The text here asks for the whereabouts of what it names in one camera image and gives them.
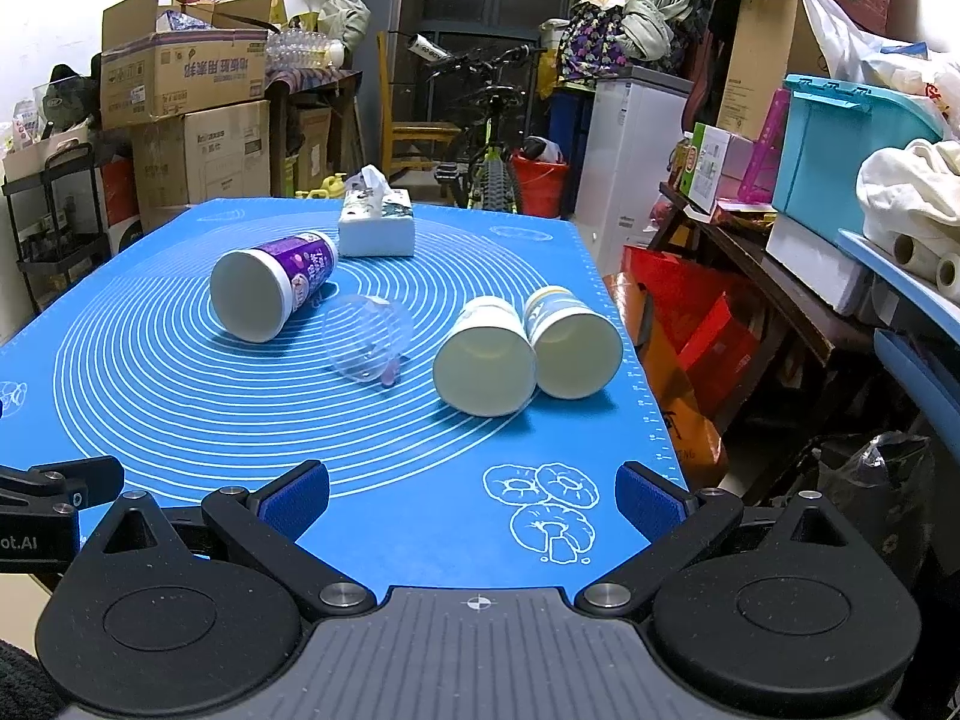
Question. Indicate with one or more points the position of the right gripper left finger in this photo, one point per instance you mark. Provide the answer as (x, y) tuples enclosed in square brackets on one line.
[(259, 530)]

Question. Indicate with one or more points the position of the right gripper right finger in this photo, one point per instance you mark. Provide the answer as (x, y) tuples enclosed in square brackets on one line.
[(681, 528)]

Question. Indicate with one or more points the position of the purple paper cup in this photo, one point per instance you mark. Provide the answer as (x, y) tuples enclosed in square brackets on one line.
[(255, 291)]

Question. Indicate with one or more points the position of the white blue paper cup right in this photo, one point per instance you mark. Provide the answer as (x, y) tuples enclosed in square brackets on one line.
[(578, 351)]

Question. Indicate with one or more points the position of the clear plastic cup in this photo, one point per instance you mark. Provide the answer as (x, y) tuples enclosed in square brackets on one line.
[(365, 338)]

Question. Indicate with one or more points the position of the white paper cup left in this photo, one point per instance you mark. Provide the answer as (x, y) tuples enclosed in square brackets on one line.
[(485, 366)]

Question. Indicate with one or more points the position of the red orange shopping bag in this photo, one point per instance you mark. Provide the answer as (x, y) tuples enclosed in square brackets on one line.
[(696, 331)]

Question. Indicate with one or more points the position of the blue silicone baking mat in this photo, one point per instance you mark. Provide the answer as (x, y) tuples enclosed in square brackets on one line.
[(133, 363)]

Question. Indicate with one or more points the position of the black shelf rack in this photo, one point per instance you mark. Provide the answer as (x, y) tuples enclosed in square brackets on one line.
[(57, 247)]

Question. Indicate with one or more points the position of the white tissue box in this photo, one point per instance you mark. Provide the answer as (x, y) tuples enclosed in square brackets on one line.
[(377, 219)]

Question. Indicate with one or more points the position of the yellow toy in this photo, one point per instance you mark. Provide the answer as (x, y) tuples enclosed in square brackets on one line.
[(331, 187)]

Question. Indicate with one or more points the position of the red bucket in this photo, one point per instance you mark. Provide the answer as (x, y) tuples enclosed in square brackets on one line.
[(542, 186)]

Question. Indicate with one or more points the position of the lower cardboard box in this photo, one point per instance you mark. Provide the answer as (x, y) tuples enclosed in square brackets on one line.
[(221, 153)]

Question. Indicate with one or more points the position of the white green small box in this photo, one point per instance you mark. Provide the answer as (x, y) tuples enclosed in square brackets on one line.
[(715, 167)]

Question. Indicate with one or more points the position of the white freezer cabinet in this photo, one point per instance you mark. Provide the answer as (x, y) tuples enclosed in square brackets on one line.
[(635, 125)]

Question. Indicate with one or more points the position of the white cloth bundle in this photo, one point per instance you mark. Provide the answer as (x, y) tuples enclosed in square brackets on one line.
[(912, 191)]

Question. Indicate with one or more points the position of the teal plastic storage bin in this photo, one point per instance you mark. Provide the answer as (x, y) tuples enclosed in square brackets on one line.
[(832, 128)]

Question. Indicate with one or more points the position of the upper cardboard box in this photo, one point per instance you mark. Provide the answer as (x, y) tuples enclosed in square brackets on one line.
[(160, 61)]

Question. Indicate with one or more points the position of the black bicycle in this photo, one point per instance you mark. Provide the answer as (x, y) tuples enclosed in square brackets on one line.
[(471, 157)]

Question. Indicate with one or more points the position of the floral purple bag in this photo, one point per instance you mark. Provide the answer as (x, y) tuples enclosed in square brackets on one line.
[(592, 47)]

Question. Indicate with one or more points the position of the tall brown cardboard box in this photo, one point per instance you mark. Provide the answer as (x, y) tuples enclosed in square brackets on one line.
[(773, 39)]

